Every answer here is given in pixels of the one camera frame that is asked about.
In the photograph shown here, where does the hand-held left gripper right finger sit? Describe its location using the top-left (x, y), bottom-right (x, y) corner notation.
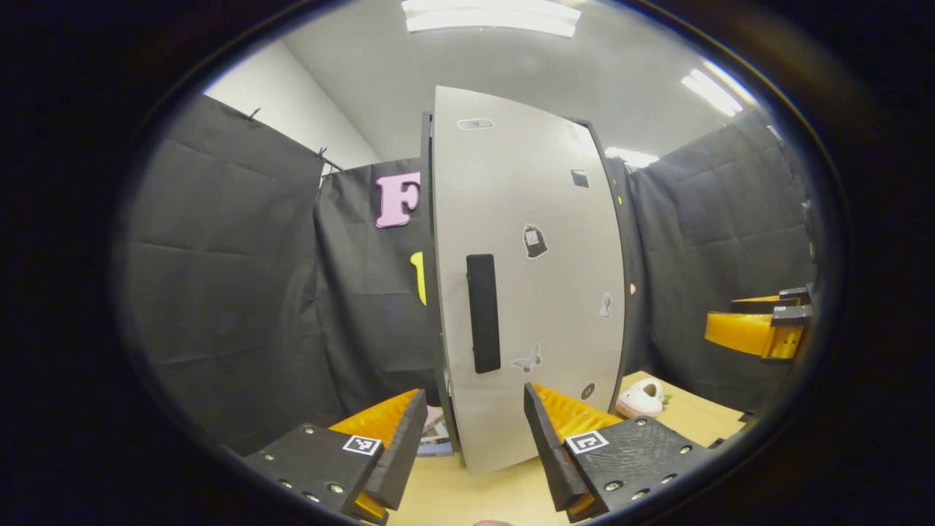
top-left (523, 381), bottom-right (714, 522)

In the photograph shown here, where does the dark grey cabinet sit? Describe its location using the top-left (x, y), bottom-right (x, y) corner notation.
top-left (419, 110), bottom-right (645, 455)

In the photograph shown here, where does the white plush ring toy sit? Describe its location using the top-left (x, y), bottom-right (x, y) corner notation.
top-left (615, 378), bottom-right (666, 419)

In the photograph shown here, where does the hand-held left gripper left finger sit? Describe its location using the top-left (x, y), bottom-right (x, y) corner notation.
top-left (243, 389), bottom-right (430, 524)

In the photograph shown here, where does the black backdrop cloth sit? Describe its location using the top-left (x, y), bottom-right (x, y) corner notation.
top-left (113, 94), bottom-right (819, 454)

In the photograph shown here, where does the black door handle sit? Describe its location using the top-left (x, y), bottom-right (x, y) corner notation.
top-left (466, 254), bottom-right (503, 374)

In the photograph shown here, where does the ceiling light panel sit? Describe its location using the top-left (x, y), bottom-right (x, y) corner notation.
top-left (605, 146), bottom-right (660, 169)
top-left (400, 0), bottom-right (583, 39)
top-left (681, 62), bottom-right (759, 118)

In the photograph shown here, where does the grey cabinet door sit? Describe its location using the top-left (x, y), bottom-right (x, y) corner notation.
top-left (431, 85), bottom-right (627, 476)

